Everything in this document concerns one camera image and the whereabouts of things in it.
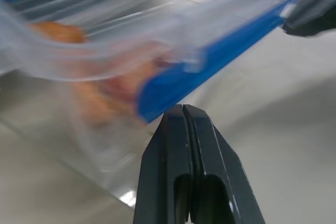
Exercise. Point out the clear blue-zip plastic bag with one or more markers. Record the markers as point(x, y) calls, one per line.
point(210, 48)

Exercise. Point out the orange food pieces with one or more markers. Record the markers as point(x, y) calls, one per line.
point(115, 90)

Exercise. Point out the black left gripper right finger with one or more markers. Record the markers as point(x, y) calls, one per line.
point(223, 182)

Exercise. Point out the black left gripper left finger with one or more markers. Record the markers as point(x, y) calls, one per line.
point(160, 171)

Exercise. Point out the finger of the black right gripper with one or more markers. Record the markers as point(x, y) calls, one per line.
point(315, 14)

